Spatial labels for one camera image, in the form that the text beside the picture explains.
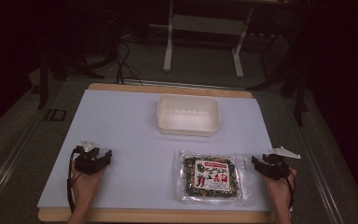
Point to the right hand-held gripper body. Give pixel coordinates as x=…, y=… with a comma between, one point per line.
x=276, y=165

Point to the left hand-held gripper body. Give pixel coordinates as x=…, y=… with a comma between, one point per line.
x=87, y=163

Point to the clear packet of mixed snacks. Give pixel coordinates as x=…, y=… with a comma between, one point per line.
x=211, y=177

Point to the white plastic container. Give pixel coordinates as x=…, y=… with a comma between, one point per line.
x=188, y=115

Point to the person's left hand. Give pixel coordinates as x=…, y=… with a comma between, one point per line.
x=85, y=188

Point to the person's right hand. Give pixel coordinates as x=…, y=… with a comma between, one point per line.
x=279, y=191

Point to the white table mat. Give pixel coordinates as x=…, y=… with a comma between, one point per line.
x=127, y=140

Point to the black metal stand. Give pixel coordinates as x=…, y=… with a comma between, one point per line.
x=48, y=62
x=295, y=77

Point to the white metal desk frame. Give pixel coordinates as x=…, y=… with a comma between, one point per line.
x=205, y=28

